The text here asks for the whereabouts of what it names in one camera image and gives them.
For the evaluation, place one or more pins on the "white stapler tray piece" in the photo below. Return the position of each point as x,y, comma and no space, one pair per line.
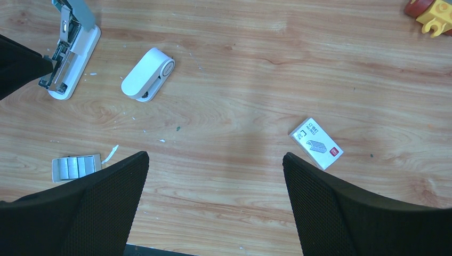
148,75

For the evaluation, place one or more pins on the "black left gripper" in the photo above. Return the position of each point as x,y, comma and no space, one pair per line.
20,65

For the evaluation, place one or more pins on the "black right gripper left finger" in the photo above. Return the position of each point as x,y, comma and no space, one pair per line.
92,215

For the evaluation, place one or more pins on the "white staple tray with staples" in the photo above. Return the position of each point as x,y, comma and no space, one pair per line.
74,167

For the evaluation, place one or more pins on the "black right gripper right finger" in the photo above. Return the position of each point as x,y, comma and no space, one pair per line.
335,217

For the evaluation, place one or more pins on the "colourful toy block car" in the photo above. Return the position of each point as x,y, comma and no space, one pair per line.
433,15

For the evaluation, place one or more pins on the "small white staple box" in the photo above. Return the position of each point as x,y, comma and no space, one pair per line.
316,143

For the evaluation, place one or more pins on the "light blue white stapler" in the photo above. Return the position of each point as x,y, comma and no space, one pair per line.
78,37

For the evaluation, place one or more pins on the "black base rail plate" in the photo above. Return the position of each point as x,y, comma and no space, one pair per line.
135,250

